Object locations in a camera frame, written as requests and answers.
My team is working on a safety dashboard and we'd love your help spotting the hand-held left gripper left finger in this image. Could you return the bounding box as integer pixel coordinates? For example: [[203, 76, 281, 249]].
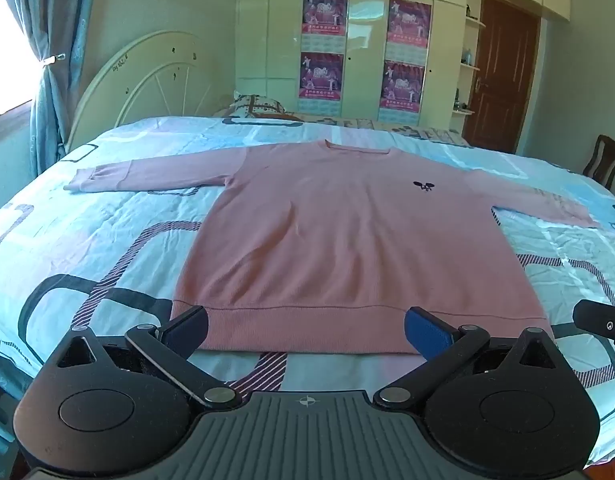
[[52, 305, 241, 408]]

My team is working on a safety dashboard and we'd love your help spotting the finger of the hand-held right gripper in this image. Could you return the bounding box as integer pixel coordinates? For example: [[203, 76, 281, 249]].
[[572, 299, 615, 364]]

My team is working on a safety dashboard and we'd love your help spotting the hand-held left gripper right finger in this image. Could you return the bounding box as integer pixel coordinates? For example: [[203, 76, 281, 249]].
[[372, 306, 564, 413]]

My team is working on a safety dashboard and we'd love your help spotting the pink sweater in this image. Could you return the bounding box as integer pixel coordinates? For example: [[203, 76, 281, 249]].
[[64, 140, 601, 356]]

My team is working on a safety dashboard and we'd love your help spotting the bed with patterned sheet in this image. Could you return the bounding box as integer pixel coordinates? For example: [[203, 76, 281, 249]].
[[0, 115, 615, 480]]

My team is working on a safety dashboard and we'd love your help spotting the dark wooden chair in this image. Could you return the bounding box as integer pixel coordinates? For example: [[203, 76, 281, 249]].
[[582, 135, 615, 191]]

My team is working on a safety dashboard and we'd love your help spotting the floral bedspread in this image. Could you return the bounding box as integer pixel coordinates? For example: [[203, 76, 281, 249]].
[[302, 112, 469, 149]]

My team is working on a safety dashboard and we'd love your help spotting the patterned pillow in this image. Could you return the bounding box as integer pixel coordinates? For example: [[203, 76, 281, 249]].
[[215, 91, 304, 126]]

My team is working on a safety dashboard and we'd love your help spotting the blue curtain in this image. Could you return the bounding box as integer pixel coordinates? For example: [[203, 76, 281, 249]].
[[0, 0, 106, 177]]

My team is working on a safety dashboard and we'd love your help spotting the brown wooden door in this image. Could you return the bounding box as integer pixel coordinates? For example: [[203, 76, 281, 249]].
[[462, 0, 541, 155]]

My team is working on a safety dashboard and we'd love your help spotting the cream corner shelf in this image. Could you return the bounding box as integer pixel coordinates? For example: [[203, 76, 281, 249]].
[[450, 2, 488, 133]]

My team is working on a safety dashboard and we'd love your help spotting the cream round headboard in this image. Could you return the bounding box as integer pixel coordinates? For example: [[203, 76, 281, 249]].
[[65, 30, 237, 153]]

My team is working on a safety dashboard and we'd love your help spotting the cream wardrobe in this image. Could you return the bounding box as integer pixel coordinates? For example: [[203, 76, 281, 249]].
[[235, 0, 572, 133]]

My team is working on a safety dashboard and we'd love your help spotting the window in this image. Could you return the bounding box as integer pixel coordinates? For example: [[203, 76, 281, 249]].
[[0, 0, 39, 126]]

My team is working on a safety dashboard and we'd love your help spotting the pink wall poster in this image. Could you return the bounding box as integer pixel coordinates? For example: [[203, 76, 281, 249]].
[[387, 0, 433, 65], [302, 0, 349, 52], [381, 60, 427, 125], [298, 51, 344, 115]]

